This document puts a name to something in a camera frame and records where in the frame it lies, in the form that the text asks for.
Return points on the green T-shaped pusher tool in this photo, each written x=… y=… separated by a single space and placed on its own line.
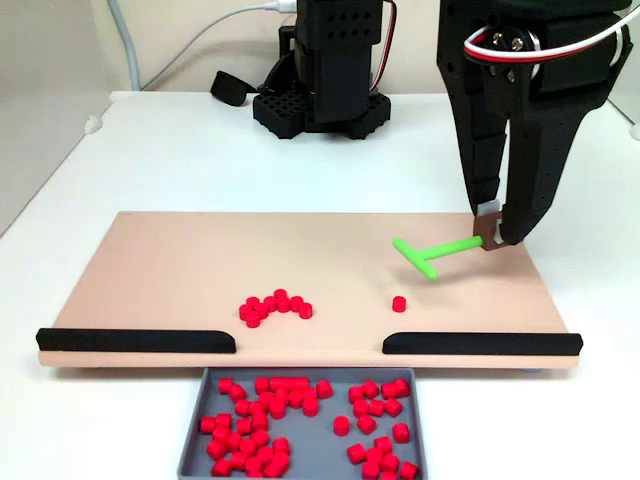
x=450 y=247

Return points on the red cylindrical granule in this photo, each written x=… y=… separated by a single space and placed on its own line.
x=407 y=470
x=216 y=449
x=261 y=311
x=237 y=392
x=366 y=424
x=252 y=465
x=281 y=446
x=305 y=310
x=221 y=467
x=277 y=384
x=371 y=470
x=376 y=407
x=401 y=387
x=252 y=302
x=296 y=302
x=247 y=446
x=261 y=385
x=272 y=470
x=280 y=462
x=398 y=304
x=243 y=425
x=276 y=409
x=295 y=399
x=361 y=407
x=260 y=438
x=370 y=389
x=297 y=384
x=255 y=475
x=266 y=399
x=281 y=395
x=252 y=320
x=392 y=406
x=265 y=455
x=225 y=385
x=356 y=394
x=280 y=294
x=324 y=389
x=390 y=476
x=232 y=441
x=257 y=407
x=220 y=434
x=374 y=456
x=284 y=304
x=310 y=407
x=207 y=425
x=383 y=444
x=242 y=407
x=390 y=461
x=356 y=453
x=259 y=421
x=341 y=425
x=401 y=432
x=310 y=395
x=222 y=421
x=270 y=302
x=237 y=460
x=245 y=312
x=389 y=390

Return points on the small white table fitting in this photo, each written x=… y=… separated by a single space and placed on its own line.
x=92 y=125
x=635 y=132

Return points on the black table clamp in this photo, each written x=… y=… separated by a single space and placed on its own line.
x=227 y=89

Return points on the beige rectangular board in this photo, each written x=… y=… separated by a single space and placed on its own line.
x=200 y=260

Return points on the grey rectangular tray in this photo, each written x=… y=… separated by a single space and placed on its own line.
x=320 y=450

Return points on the black edge rail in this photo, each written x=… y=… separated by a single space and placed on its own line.
x=480 y=344
x=135 y=341

